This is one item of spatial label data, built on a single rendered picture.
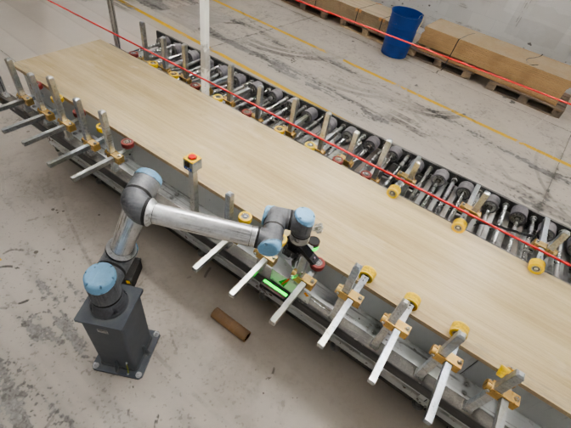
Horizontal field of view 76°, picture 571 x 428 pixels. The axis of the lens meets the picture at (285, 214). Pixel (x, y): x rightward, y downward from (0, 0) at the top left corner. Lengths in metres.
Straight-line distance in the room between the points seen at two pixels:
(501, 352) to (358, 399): 1.00
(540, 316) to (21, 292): 3.24
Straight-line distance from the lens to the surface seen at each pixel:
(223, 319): 2.69
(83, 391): 2.71
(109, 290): 2.00
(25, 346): 2.95
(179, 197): 2.65
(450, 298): 2.17
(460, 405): 2.15
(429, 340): 2.20
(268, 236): 1.44
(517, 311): 2.35
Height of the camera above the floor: 2.46
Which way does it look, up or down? 46 degrees down
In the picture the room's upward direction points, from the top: 12 degrees clockwise
